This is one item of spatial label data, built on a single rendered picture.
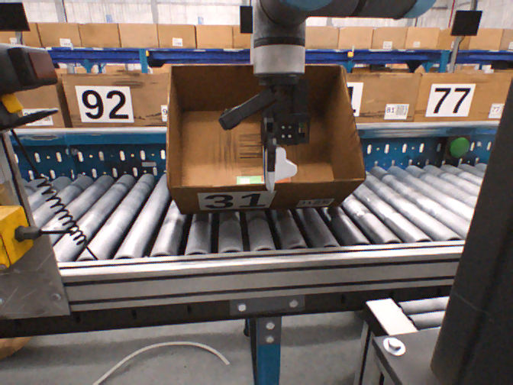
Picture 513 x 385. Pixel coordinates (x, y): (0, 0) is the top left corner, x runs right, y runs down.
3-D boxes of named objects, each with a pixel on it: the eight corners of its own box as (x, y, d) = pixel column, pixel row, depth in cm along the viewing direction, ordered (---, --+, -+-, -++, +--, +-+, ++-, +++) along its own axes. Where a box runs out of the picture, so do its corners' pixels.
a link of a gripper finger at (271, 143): (276, 173, 55) (276, 122, 53) (268, 173, 55) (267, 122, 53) (272, 169, 60) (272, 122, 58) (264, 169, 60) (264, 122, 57)
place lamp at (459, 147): (449, 158, 109) (453, 138, 106) (446, 156, 110) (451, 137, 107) (467, 157, 109) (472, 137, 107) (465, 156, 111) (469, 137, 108)
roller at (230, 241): (221, 276, 59) (215, 254, 57) (221, 184, 107) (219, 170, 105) (246, 272, 59) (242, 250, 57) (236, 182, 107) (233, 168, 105)
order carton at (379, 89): (304, 127, 107) (307, 74, 101) (288, 115, 134) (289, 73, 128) (412, 124, 111) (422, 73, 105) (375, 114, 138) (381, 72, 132)
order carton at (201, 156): (179, 215, 73) (165, 189, 57) (180, 111, 83) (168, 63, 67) (340, 207, 77) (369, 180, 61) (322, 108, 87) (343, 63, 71)
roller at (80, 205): (25, 270, 54) (20, 292, 56) (118, 176, 102) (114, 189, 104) (-6, 262, 53) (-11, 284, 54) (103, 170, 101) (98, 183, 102)
